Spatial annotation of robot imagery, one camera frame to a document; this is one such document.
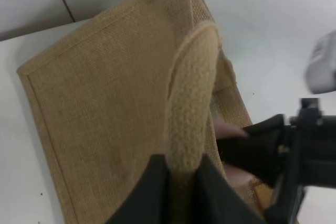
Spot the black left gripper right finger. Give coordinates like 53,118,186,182
193,154,264,224

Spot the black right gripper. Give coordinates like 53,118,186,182
233,98,335,223

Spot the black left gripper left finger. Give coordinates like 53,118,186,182
106,154,169,224

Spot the brown linen tote bag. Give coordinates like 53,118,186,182
16,0,274,224

